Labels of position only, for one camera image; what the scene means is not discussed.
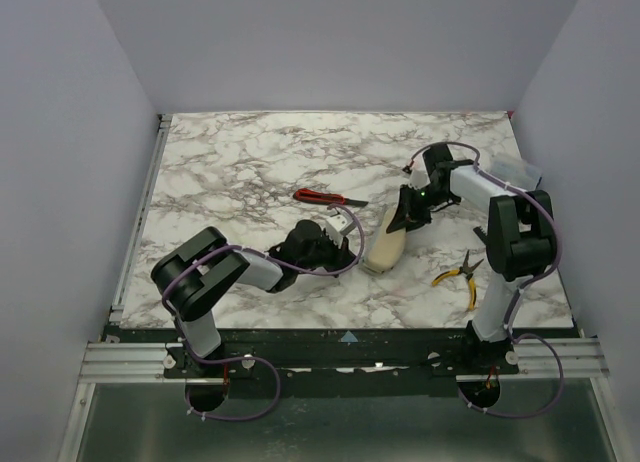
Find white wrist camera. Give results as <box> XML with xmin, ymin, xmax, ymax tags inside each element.
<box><xmin>324</xmin><ymin>213</ymin><xmax>355</xmax><ymax>247</ymax></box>
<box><xmin>403</xmin><ymin>161</ymin><xmax>430</xmax><ymax>190</ymax></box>

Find black hex key holder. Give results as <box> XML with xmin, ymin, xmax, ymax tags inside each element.
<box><xmin>473</xmin><ymin>226</ymin><xmax>488</xmax><ymax>245</ymax></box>

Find red black utility knife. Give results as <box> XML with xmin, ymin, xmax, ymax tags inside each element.
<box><xmin>293</xmin><ymin>188</ymin><xmax>369</xmax><ymax>207</ymax></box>

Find aluminium rail frame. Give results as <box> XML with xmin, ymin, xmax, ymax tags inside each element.
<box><xmin>58</xmin><ymin>114</ymin><xmax>626</xmax><ymax>461</ymax></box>

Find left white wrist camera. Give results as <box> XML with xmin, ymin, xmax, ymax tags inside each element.
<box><xmin>324</xmin><ymin>213</ymin><xmax>355</xmax><ymax>247</ymax></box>

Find blue tape triangle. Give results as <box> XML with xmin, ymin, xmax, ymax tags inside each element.
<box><xmin>340</xmin><ymin>331</ymin><xmax>358</xmax><ymax>344</ymax></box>

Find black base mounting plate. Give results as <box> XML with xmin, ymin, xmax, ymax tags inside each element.
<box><xmin>164</xmin><ymin>329</ymin><xmax>518</xmax><ymax>398</ymax></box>

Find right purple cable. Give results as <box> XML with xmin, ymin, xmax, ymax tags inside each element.
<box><xmin>408</xmin><ymin>141</ymin><xmax>566</xmax><ymax>417</ymax></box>

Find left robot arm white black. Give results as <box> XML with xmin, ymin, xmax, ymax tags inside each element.
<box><xmin>151</xmin><ymin>214</ymin><xmax>361</xmax><ymax>360</ymax></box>

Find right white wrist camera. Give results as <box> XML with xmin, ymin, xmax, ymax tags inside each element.
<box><xmin>403</xmin><ymin>161</ymin><xmax>430</xmax><ymax>190</ymax></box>

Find purple cable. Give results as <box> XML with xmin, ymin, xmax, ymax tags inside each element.
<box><xmin>162</xmin><ymin>204</ymin><xmax>365</xmax><ymax>423</ymax></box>
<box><xmin>408</xmin><ymin>141</ymin><xmax>566</xmax><ymax>417</ymax></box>

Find clear plastic screw box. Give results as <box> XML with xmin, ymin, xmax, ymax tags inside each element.
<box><xmin>489</xmin><ymin>154</ymin><xmax>542</xmax><ymax>191</ymax></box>

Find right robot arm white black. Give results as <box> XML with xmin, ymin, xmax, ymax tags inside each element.
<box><xmin>379</xmin><ymin>142</ymin><xmax>562</xmax><ymax>367</ymax></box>

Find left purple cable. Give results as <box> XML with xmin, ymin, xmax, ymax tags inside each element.
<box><xmin>162</xmin><ymin>204</ymin><xmax>365</xmax><ymax>423</ymax></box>

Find yellow handled pliers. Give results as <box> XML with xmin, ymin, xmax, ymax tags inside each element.
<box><xmin>431</xmin><ymin>249</ymin><xmax>484</xmax><ymax>312</ymax></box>

